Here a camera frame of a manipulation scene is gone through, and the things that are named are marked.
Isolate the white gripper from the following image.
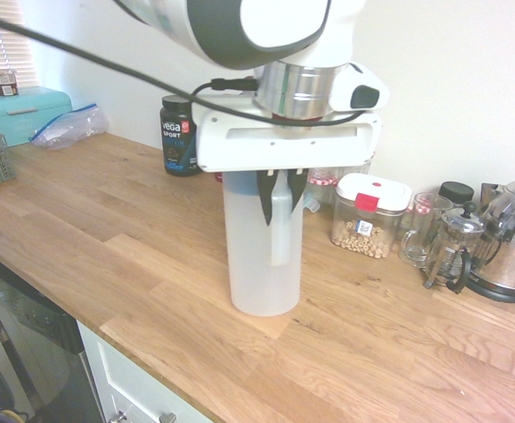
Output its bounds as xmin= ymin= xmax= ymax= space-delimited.
xmin=197 ymin=101 xmax=383 ymax=229

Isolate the clear pitcher with blue lid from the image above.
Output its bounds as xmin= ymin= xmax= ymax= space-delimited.
xmin=221 ymin=170 xmax=305 ymax=317

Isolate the jar with red checkered lid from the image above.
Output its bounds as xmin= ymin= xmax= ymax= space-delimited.
xmin=306 ymin=167 xmax=340 ymax=204
xmin=409 ymin=193 xmax=433 ymax=217

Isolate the cereal container with white lid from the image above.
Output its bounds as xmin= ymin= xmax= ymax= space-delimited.
xmin=330 ymin=173 xmax=413 ymax=261

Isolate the black Vega protein tub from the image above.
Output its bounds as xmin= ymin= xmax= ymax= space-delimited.
xmin=159 ymin=94 xmax=204 ymax=178

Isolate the clear glass mug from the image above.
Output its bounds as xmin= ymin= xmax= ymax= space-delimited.
xmin=399 ymin=192 xmax=455 ymax=269

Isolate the jar with black lid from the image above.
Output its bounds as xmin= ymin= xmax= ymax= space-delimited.
xmin=437 ymin=181 xmax=476 ymax=204

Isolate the glass French press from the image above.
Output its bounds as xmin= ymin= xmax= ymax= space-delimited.
xmin=423 ymin=201 xmax=488 ymax=295

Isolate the clear zip bag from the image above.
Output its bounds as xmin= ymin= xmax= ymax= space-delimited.
xmin=28 ymin=102 xmax=109 ymax=152

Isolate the steel electric kettle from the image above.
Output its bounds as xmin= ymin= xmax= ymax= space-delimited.
xmin=465 ymin=170 xmax=515 ymax=306

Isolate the teal bread box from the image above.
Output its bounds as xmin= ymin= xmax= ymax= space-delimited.
xmin=0 ymin=85 xmax=77 ymax=149

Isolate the dark dishwasher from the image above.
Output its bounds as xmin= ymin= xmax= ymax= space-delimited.
xmin=0 ymin=246 xmax=93 ymax=423

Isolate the white window blind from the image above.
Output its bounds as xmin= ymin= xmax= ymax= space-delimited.
xmin=0 ymin=0 xmax=36 ymax=89

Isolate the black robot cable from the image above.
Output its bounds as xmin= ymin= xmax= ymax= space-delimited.
xmin=0 ymin=11 xmax=364 ymax=129

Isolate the metal drawer handle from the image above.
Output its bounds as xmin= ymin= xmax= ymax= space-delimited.
xmin=112 ymin=409 xmax=178 ymax=423

